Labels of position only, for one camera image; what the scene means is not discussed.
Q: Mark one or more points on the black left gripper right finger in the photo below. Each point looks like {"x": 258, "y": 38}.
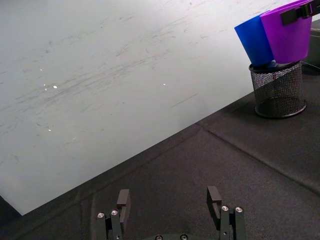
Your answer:
{"x": 213, "y": 197}

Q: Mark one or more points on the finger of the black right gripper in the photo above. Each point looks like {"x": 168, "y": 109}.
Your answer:
{"x": 290, "y": 17}

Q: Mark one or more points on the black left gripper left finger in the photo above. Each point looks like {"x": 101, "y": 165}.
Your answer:
{"x": 123, "y": 200}

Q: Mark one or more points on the purple plastic sheet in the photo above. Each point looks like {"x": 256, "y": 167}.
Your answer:
{"x": 287, "y": 40}

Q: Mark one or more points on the black table cloth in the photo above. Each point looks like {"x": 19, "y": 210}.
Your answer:
{"x": 225, "y": 175}

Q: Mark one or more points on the blue plastic sheet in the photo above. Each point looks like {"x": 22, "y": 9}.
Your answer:
{"x": 255, "y": 40}

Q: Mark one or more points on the plain pale wall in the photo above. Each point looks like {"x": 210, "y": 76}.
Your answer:
{"x": 100, "y": 75}

